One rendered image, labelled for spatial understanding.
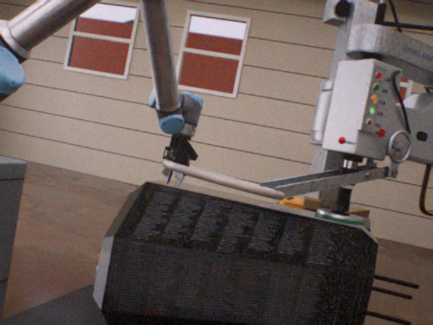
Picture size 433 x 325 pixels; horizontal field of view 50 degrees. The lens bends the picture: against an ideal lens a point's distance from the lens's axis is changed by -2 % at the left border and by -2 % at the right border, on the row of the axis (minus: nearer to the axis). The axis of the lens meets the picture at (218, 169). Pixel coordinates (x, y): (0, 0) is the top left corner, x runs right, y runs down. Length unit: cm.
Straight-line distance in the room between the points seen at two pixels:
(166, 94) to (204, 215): 62
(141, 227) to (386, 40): 133
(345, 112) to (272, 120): 620
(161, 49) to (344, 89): 95
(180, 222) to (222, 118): 654
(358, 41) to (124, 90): 723
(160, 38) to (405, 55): 117
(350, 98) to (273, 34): 650
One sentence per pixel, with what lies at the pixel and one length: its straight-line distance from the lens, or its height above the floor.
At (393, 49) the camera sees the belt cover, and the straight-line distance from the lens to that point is 223.
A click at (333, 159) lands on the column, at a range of 291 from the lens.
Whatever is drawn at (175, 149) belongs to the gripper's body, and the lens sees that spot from 190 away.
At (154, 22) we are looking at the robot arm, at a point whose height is 138.
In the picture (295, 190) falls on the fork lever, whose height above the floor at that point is 91.
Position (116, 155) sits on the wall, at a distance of 906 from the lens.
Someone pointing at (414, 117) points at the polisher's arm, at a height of 134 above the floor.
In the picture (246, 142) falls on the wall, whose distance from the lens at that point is 837.
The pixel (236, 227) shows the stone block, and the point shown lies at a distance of 202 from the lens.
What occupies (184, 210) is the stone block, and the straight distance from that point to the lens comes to 208.
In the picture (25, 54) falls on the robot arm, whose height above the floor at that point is 121.
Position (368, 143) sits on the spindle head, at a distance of 214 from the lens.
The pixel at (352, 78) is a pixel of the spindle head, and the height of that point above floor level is 144.
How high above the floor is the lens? 104
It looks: 3 degrees down
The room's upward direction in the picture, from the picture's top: 11 degrees clockwise
